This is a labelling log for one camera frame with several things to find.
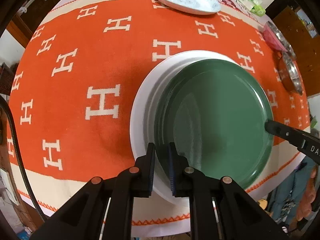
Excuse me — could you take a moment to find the black cable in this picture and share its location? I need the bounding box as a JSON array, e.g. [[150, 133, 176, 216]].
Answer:
[[0, 96, 48, 222]]

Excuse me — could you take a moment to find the person's right hand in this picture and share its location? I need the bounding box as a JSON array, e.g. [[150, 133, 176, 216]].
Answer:
[[296, 167, 317, 221]]

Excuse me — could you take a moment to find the dark green plate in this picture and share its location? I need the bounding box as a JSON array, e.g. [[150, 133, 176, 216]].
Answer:
[[154, 59, 273, 189]]

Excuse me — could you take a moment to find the large white plate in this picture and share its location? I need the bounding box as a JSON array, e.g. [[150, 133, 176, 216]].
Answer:
[[129, 50, 241, 207]]

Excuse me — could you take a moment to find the pink steel bowl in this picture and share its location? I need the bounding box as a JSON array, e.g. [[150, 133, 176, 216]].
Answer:
[[263, 21, 297, 60]]

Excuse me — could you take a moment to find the small brown steel bowl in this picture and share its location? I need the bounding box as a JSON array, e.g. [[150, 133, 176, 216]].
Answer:
[[278, 51, 303, 96]]

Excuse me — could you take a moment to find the orange H-pattern blanket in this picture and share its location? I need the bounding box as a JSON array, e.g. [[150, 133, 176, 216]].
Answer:
[[9, 0, 310, 215]]

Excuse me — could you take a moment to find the green tissue pack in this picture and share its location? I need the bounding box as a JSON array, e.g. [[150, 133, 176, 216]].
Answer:
[[238, 0, 266, 17]]

